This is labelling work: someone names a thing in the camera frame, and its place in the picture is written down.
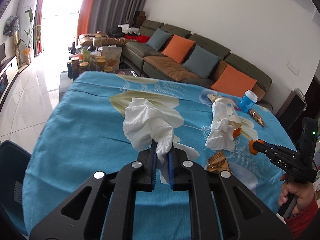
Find teal plastic trash bin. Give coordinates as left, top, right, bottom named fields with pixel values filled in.
left=1, top=140, right=31, bottom=239

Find far teal cushion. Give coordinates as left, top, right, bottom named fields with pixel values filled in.
left=146, top=28, right=171, bottom=51

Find grey orange curtain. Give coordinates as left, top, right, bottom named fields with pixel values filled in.
left=76, top=0, right=146, bottom=38

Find white tv cabinet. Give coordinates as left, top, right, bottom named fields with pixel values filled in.
left=0, top=56, right=18, bottom=109

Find red cloth on sofa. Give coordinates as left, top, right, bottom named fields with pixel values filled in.
left=124, top=34, right=150, bottom=43

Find near teal cushion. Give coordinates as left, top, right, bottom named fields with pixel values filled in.
left=182, top=45, right=220, bottom=79

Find gold snack packet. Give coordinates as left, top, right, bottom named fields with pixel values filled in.
left=249, top=109, right=266, bottom=127

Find dark coffee table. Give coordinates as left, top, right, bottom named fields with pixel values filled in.
left=67, top=44, right=138, bottom=81

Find potted green plant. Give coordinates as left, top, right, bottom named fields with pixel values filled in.
left=17, top=7, right=34, bottom=66

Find orange cushion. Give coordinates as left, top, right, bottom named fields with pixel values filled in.
left=210, top=64, right=257, bottom=98
left=162, top=35, right=195, bottom=64

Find far orange cushion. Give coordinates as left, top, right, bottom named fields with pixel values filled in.
left=162, top=35, right=195, bottom=64

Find teal cushion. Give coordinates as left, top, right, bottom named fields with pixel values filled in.
left=182, top=45, right=220, bottom=79
left=146, top=28, right=171, bottom=51

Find kraft snack bag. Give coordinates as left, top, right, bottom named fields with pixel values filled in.
left=101, top=45, right=122, bottom=70

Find clear cracker packet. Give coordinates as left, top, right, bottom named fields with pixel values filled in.
left=207, top=94, right=221, bottom=103

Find white paper cup blue dots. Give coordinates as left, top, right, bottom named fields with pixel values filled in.
left=212, top=97, right=242, bottom=129

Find white tissue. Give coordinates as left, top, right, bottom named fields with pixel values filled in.
left=123, top=98, right=200, bottom=184
left=204, top=101, right=237, bottom=152

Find person's right hand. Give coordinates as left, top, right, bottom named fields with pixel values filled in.
left=278, top=173, right=315, bottom=216

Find orange peel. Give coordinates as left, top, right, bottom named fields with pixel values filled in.
left=248, top=139, right=265, bottom=155

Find left window curtain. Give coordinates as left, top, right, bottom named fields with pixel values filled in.
left=33, top=0, right=43, bottom=56

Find near orange cushion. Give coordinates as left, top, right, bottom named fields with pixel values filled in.
left=210, top=64, right=257, bottom=98

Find gold foil wrapper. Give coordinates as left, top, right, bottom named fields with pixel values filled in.
left=206, top=150, right=231, bottom=173

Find brown sofa seat pad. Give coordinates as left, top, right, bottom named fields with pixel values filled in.
left=143, top=56, right=201, bottom=82

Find white standing air conditioner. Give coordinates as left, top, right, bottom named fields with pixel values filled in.
left=17, top=0, right=37, bottom=63

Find black small monitor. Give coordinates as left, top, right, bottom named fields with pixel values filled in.
left=0, top=43, right=6, bottom=63

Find green sectional sofa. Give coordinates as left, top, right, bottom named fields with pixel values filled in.
left=122, top=20, right=273, bottom=111

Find blue floral tablecloth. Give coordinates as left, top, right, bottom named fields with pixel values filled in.
left=22, top=72, right=294, bottom=239

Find blue white-lid coffee cup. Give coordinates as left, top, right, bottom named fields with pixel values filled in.
left=238, top=90, right=258, bottom=113

